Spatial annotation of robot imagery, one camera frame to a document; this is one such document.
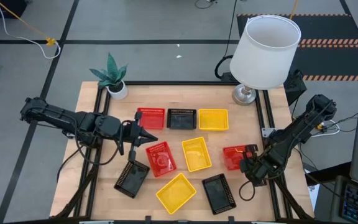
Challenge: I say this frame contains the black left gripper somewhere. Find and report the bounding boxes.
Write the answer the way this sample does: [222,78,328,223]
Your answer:
[120,111,159,162]

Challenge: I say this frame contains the yellow slotted plastic basket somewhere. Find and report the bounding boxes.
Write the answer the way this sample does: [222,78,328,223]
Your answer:
[181,136,213,173]
[198,108,230,132]
[155,172,198,215]

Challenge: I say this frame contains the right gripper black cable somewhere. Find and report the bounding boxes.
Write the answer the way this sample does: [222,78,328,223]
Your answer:
[239,179,257,202]

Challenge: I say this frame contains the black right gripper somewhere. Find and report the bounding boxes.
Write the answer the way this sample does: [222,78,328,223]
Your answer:
[240,143,269,187]

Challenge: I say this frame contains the black angular device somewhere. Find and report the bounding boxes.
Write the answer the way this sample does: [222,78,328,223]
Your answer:
[283,68,308,106]

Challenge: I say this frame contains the black aluminium extrusion frame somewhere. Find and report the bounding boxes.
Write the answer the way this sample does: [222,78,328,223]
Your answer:
[50,80,316,224]

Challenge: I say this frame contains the black power box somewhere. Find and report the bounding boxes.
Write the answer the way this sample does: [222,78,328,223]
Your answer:
[221,72,239,83]

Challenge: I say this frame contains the yellow floor cable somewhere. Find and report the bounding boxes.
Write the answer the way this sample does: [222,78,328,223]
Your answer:
[0,0,53,40]

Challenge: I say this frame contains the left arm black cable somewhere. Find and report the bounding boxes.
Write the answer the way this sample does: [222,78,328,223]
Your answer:
[73,119,127,166]

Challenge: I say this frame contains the white shade table lamp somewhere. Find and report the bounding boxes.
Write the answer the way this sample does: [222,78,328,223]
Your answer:
[229,14,302,106]

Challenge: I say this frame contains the black hazard-striped floor mat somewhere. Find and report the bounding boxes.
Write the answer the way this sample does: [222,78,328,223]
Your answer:
[236,13,358,82]

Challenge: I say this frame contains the white floor cable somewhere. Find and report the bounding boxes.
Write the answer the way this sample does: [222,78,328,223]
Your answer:
[0,0,62,60]

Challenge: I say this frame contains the red slotted plastic basket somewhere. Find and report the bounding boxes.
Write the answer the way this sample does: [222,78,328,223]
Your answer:
[145,141,178,178]
[223,144,251,171]
[136,107,167,131]

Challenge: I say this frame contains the thick black floor cable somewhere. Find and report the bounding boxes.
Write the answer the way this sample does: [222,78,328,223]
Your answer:
[214,0,239,80]

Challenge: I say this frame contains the silver corner bracket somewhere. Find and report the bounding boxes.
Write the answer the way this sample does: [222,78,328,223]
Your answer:
[261,126,275,139]

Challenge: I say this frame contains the black base cable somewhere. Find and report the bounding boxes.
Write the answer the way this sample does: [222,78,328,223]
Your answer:
[56,144,85,184]

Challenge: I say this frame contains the black slotted plastic basket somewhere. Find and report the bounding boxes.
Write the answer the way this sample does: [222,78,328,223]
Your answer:
[201,173,237,215]
[166,108,198,130]
[114,160,151,199]

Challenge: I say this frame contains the yellow hanging cable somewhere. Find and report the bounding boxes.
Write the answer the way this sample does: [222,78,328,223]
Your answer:
[290,0,299,20]

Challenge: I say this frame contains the thin black cable loop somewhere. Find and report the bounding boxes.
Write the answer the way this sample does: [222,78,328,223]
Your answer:
[194,0,219,9]

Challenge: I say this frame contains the potted green snake plant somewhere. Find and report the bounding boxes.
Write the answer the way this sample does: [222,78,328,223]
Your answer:
[89,52,129,101]

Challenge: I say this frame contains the white cable loop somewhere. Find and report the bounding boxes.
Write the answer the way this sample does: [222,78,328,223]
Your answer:
[310,119,341,138]

